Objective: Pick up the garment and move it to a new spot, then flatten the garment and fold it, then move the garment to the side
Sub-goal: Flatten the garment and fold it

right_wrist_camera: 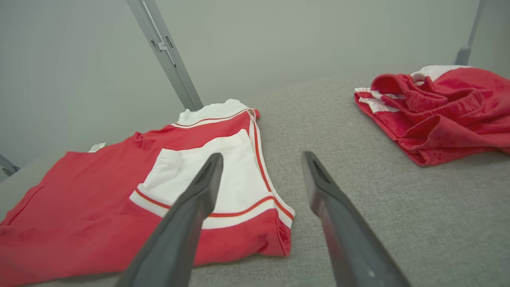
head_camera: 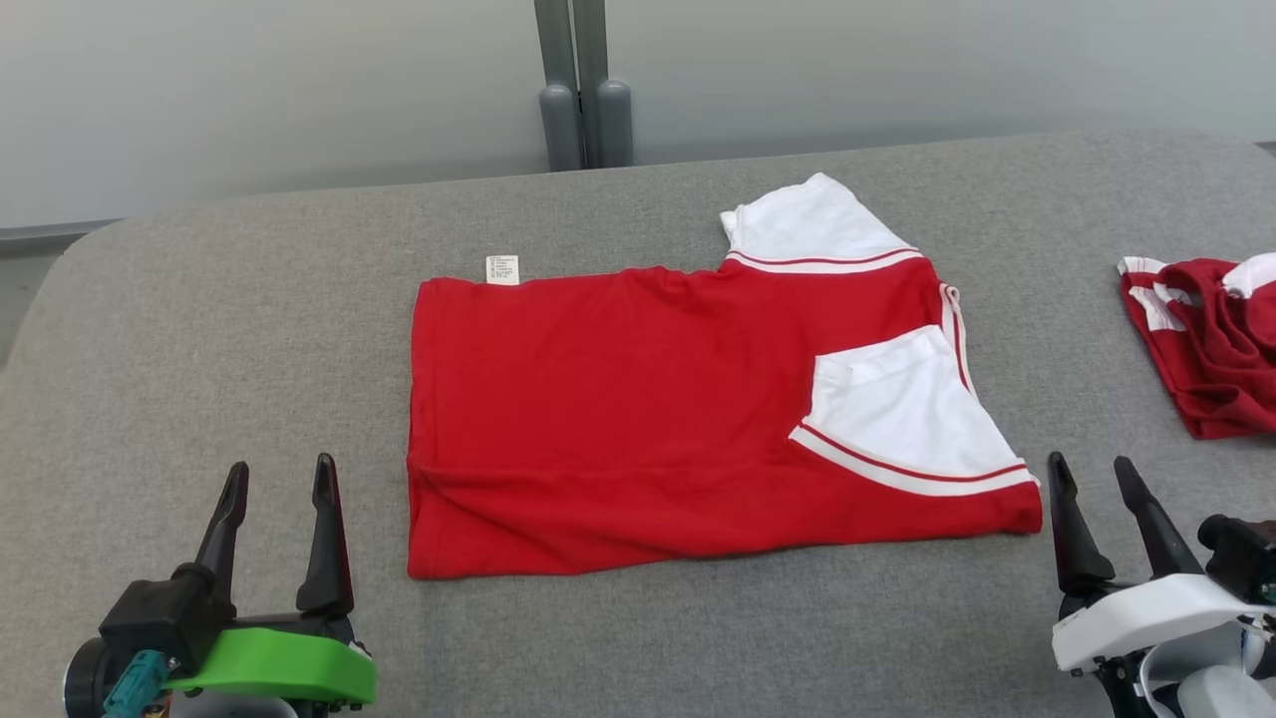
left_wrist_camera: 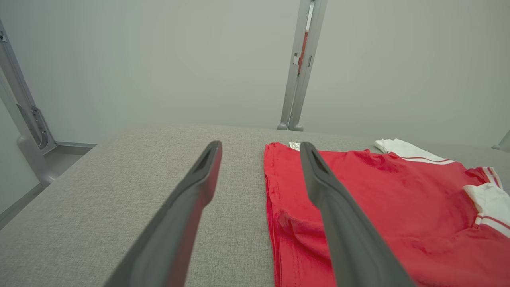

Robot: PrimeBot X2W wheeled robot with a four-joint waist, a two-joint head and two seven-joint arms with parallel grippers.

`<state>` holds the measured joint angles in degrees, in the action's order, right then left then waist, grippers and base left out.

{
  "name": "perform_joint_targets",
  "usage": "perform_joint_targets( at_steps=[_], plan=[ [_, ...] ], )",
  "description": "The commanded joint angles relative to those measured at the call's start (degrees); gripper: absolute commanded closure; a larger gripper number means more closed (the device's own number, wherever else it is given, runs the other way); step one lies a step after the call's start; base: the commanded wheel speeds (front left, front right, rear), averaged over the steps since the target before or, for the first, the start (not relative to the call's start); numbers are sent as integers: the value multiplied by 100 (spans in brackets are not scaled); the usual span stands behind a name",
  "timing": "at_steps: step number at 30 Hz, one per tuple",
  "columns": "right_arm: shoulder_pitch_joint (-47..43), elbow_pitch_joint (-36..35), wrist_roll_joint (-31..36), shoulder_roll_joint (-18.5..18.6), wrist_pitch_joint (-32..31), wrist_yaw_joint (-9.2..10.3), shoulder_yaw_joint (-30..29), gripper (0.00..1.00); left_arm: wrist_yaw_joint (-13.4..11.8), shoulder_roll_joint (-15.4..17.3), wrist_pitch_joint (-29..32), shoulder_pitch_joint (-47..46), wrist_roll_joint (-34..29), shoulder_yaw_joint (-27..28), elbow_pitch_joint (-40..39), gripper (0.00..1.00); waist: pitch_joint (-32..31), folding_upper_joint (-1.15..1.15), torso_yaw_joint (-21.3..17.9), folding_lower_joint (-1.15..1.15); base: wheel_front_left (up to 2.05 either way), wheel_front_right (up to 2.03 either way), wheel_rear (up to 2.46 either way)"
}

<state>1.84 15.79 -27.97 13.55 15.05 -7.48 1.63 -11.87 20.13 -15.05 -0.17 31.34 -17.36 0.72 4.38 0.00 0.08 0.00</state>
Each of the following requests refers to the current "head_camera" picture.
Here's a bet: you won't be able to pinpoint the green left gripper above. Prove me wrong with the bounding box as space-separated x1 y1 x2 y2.
163 453 378 705

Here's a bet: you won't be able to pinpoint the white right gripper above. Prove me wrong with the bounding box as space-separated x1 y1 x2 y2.
1046 452 1260 674

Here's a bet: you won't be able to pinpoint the red shorts with white stripe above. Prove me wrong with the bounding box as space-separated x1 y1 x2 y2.
1116 252 1276 441

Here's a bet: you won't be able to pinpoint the red and white t-shirt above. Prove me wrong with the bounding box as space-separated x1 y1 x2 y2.
406 173 1045 581

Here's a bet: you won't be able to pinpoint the left black cable teal plug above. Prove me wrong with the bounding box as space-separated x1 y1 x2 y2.
102 650 173 718

